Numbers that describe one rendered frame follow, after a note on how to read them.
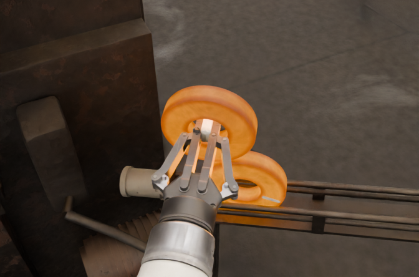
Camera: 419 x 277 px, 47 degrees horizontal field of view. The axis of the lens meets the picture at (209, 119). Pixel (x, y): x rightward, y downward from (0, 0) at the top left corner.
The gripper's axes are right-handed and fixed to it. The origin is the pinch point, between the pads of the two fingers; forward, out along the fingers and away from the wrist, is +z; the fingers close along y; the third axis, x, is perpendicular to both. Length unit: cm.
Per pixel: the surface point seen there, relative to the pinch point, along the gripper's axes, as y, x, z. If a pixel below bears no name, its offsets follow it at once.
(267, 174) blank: 10.2, -10.1, -2.1
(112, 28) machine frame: -22.8, -0.9, 21.1
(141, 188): -12.8, -18.7, -3.1
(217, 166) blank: 1.7, -9.9, -2.0
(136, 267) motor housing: -14.0, -36.8, -10.9
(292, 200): 15.7, -22.9, 1.4
